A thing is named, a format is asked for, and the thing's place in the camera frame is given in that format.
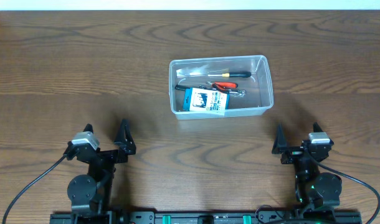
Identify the red black handled pliers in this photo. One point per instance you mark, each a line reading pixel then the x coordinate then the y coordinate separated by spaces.
pixel 224 87

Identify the silver offset ring wrench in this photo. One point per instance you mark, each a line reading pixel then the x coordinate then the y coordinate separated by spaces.
pixel 240 93

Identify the white teal screwdriver box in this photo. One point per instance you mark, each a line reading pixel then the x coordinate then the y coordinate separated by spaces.
pixel 203 100

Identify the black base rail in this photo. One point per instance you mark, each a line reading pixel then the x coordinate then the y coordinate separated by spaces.
pixel 261 216

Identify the yellow black screwdriver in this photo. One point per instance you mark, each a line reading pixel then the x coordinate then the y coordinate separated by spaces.
pixel 242 74

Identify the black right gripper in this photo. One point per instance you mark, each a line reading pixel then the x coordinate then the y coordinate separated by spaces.
pixel 280 147

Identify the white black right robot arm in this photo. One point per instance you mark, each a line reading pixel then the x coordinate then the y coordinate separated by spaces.
pixel 318 192

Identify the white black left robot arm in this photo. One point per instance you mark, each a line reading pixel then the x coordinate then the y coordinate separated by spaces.
pixel 90 193

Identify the clear plastic container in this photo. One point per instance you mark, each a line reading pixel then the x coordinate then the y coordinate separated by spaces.
pixel 193 73

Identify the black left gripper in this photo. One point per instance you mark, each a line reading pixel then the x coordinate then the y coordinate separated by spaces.
pixel 121 157

